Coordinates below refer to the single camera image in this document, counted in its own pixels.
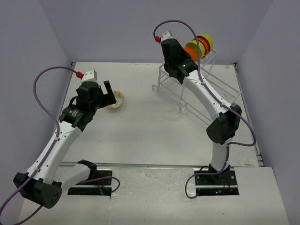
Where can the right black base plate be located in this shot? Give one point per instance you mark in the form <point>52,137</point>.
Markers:
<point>206,186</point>

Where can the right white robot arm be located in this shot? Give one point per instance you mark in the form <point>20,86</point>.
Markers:
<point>225,116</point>

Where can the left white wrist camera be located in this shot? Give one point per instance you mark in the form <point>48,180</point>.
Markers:
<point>89,76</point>

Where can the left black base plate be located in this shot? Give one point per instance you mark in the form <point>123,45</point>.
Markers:
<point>96,188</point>

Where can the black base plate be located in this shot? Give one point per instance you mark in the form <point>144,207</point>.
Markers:
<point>96,188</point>
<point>206,186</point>

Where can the white wire dish rack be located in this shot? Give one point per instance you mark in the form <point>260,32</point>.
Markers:
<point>190,96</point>

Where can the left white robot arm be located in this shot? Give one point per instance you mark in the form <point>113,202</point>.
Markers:
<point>41,184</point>

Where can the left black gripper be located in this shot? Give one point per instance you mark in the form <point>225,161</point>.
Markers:
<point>107,99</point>

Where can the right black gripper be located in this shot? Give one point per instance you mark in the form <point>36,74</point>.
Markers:
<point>186,55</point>

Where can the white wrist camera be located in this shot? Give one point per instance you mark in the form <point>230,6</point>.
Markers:
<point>89,76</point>
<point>166,35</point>

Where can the orange bowl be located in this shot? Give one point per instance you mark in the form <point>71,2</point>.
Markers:
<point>202,49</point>
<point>192,52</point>

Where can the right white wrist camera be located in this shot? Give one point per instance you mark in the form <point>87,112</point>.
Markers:
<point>166,35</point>

